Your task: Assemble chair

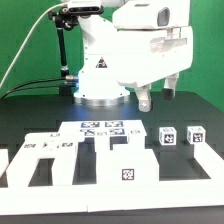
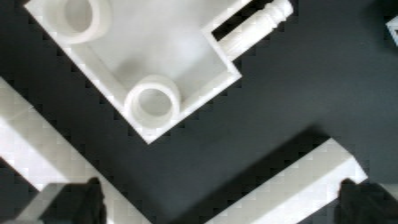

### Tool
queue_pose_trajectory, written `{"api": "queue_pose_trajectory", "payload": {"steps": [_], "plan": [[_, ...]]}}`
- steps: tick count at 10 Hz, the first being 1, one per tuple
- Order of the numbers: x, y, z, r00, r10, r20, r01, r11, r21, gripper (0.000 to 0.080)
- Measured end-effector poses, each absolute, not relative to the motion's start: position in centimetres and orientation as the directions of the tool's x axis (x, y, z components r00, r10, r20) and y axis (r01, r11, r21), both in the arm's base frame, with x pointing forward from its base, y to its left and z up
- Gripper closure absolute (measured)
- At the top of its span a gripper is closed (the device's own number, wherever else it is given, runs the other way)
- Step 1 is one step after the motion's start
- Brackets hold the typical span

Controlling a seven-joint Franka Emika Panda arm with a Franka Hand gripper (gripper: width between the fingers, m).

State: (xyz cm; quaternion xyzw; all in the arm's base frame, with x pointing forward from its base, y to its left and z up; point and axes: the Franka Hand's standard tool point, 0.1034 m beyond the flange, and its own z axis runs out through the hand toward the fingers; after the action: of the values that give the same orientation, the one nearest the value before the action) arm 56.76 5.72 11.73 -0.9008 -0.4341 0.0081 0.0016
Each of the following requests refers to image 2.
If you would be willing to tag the white tagged chair leg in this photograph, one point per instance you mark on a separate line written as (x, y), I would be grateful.
(392, 26)

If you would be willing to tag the white boundary frame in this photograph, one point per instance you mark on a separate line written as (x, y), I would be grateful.
(280, 203)

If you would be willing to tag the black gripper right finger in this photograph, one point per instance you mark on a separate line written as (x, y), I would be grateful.
(367, 203)

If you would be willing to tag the white turned spindle rod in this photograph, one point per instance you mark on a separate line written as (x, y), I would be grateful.
(255, 28)

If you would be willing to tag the white chair seat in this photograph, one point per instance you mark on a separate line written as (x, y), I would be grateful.
(141, 45)

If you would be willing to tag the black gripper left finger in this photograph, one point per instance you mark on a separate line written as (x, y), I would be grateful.
(67, 204)

